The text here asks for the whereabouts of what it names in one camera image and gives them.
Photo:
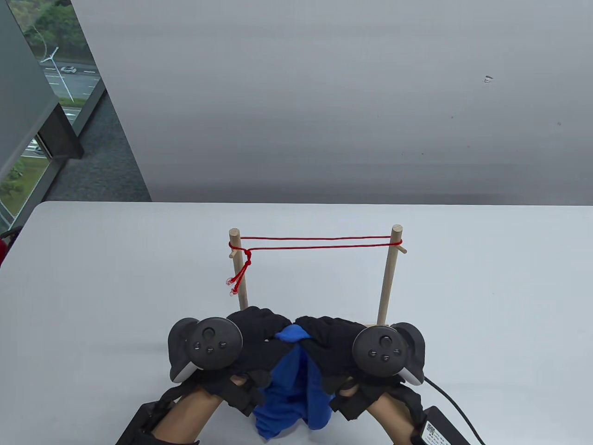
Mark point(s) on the person's right hand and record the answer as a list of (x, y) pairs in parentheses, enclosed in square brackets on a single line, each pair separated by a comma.
[(329, 338)]

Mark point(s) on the person's left hand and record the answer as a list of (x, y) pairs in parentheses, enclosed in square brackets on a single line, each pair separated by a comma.
[(259, 329)]

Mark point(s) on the blue towel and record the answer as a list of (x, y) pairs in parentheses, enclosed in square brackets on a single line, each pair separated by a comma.
[(292, 384)]

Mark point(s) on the wooden rack with posts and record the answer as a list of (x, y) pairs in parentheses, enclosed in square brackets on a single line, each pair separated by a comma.
[(388, 287)]

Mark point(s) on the person's right forearm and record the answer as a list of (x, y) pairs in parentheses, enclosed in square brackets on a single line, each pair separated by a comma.
[(394, 417)]

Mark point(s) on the person's left forearm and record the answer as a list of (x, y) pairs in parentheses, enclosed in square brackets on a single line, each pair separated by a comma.
[(185, 417)]

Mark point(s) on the black white left controller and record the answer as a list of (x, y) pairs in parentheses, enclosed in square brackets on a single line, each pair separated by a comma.
[(213, 343)]

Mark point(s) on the black white controller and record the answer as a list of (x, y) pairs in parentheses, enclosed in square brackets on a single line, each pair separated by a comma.
[(213, 343), (382, 350)]

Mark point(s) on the black white right controller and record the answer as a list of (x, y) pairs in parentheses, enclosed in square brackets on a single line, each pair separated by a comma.
[(382, 350)]

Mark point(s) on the black wrist box white label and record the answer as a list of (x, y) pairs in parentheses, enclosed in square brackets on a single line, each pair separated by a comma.
[(440, 429)]

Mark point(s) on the plain black wrist box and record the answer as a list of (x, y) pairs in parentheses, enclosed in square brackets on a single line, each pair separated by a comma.
[(139, 426)]

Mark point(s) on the red and black chair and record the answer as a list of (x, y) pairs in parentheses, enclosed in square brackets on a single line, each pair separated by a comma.
[(3, 252)]

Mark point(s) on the grey window pillar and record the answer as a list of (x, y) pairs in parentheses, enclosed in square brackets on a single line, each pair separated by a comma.
[(23, 92)]

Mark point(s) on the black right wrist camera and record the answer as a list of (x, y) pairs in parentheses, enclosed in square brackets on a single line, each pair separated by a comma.
[(350, 405)]

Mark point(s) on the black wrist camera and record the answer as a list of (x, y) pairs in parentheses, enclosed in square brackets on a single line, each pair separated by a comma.
[(350, 405), (243, 398)]

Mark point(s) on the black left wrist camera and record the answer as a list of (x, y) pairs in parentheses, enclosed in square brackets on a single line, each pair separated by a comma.
[(243, 398)]

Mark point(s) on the grey window frame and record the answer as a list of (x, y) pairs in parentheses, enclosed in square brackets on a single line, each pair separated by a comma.
[(88, 111)]

